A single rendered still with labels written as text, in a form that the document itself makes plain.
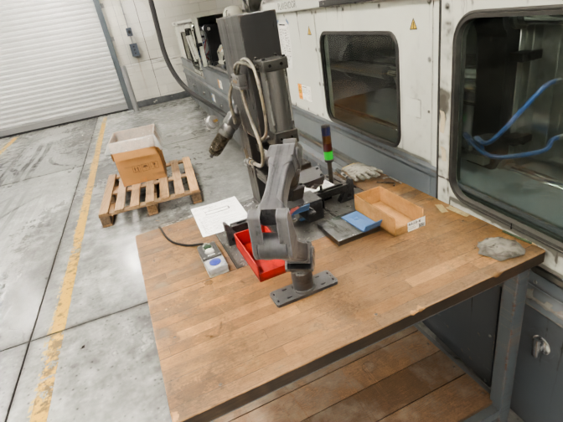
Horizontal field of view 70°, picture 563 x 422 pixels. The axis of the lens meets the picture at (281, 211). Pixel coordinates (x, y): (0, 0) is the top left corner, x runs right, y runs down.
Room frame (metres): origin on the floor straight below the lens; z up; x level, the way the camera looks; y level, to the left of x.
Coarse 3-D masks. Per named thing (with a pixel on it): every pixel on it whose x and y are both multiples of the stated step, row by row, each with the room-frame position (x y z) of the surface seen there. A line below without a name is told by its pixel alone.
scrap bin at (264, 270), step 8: (240, 232) 1.28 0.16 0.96; (248, 232) 1.29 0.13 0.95; (264, 232) 1.31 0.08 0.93; (240, 240) 1.28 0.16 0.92; (248, 240) 1.29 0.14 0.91; (240, 248) 1.21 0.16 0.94; (248, 248) 1.25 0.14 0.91; (248, 256) 1.12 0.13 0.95; (248, 264) 1.15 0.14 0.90; (256, 264) 1.14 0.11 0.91; (264, 264) 1.13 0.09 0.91; (272, 264) 1.12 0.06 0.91; (280, 264) 1.12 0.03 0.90; (256, 272) 1.06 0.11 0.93; (264, 272) 1.05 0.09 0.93; (272, 272) 1.06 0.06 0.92; (280, 272) 1.06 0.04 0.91
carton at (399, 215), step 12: (372, 192) 1.42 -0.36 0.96; (384, 192) 1.41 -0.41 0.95; (360, 204) 1.36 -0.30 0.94; (372, 204) 1.41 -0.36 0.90; (384, 204) 1.40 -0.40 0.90; (396, 204) 1.33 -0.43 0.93; (408, 204) 1.27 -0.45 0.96; (372, 216) 1.29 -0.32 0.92; (384, 216) 1.22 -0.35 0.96; (396, 216) 1.29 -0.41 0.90; (408, 216) 1.27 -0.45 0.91; (420, 216) 1.21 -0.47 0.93; (384, 228) 1.22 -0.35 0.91; (396, 228) 1.17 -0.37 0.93; (408, 228) 1.18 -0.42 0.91
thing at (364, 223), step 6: (348, 216) 1.32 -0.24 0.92; (354, 216) 1.31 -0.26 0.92; (360, 216) 1.30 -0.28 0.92; (354, 222) 1.27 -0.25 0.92; (360, 222) 1.26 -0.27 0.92; (366, 222) 1.25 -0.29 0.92; (372, 222) 1.25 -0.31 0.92; (378, 222) 1.21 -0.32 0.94; (360, 228) 1.22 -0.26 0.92; (366, 228) 1.19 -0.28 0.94; (372, 228) 1.21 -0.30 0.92
